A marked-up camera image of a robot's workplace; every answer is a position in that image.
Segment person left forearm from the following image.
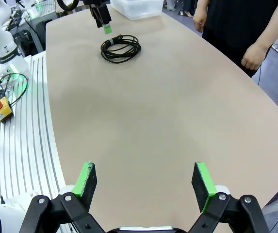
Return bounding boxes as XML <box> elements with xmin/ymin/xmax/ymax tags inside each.
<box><xmin>257</xmin><ymin>29</ymin><xmax>278</xmax><ymax>53</ymax></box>

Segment translucent plastic storage container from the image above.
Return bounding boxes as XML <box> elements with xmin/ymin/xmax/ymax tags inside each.
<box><xmin>111</xmin><ymin>0</ymin><xmax>164</xmax><ymax>21</ymax></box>

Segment person in black shirt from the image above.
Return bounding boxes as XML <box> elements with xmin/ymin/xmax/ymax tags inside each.
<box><xmin>193</xmin><ymin>0</ymin><xmax>278</xmax><ymax>78</ymax></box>

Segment yellow emergency stop box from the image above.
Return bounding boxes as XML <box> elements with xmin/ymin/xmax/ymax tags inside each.
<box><xmin>0</xmin><ymin>96</ymin><xmax>14</xmax><ymax>124</ymax></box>

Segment person right hand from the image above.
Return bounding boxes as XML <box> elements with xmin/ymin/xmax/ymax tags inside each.
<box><xmin>193</xmin><ymin>14</ymin><xmax>209</xmax><ymax>32</ymax></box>

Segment black thin cable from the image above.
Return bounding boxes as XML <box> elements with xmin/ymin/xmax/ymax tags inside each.
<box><xmin>100</xmin><ymin>34</ymin><xmax>142</xmax><ymax>65</ymax></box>

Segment background person legs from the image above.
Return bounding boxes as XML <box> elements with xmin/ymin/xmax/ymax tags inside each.
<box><xmin>165</xmin><ymin>0</ymin><xmax>195</xmax><ymax>18</ymax></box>

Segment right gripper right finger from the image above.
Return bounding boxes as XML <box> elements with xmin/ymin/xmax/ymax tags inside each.
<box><xmin>188</xmin><ymin>161</ymin><xmax>271</xmax><ymax>233</ymax></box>

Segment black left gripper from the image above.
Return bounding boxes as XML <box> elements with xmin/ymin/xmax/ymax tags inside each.
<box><xmin>82</xmin><ymin>0</ymin><xmax>112</xmax><ymax>34</ymax></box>

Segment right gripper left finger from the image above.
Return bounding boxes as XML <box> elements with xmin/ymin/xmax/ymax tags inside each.
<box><xmin>19</xmin><ymin>161</ymin><xmax>107</xmax><ymax>233</ymax></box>

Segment dark background workbench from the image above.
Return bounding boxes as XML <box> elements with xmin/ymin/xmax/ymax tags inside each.
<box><xmin>4</xmin><ymin>0</ymin><xmax>64</xmax><ymax>53</ymax></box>

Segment white slotted mounting platform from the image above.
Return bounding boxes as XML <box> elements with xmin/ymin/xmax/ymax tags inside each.
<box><xmin>0</xmin><ymin>50</ymin><xmax>65</xmax><ymax>233</ymax></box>

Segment person right forearm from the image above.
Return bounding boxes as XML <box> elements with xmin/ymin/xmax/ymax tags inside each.
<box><xmin>192</xmin><ymin>0</ymin><xmax>210</xmax><ymax>17</ymax></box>

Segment person left hand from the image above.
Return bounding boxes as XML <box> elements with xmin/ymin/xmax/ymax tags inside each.
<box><xmin>242</xmin><ymin>43</ymin><xmax>268</xmax><ymax>71</ymax></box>

